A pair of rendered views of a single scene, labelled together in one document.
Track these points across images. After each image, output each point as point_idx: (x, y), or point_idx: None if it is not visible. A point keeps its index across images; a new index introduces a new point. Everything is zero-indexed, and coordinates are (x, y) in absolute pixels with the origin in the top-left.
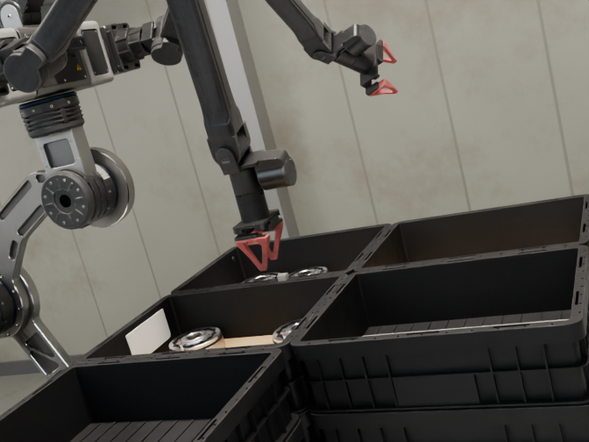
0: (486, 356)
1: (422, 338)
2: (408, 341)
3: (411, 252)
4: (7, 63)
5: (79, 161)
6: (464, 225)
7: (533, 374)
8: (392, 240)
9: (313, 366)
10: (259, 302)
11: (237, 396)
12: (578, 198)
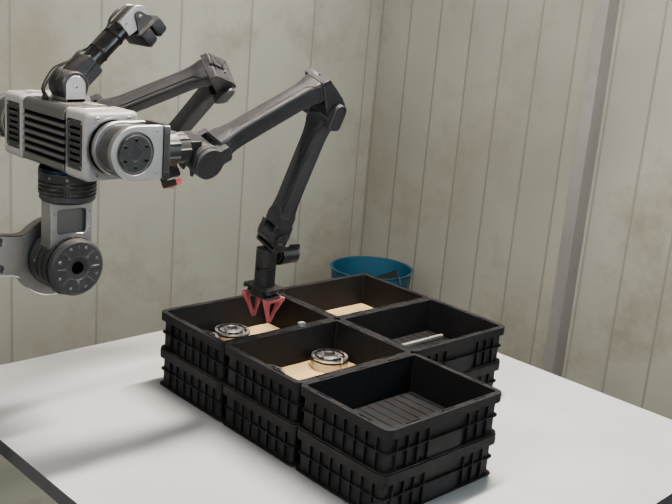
0: (475, 345)
1: (463, 339)
2: (458, 341)
3: None
4: (207, 155)
5: (90, 230)
6: (310, 291)
7: (486, 351)
8: None
9: None
10: (288, 342)
11: (453, 370)
12: (361, 275)
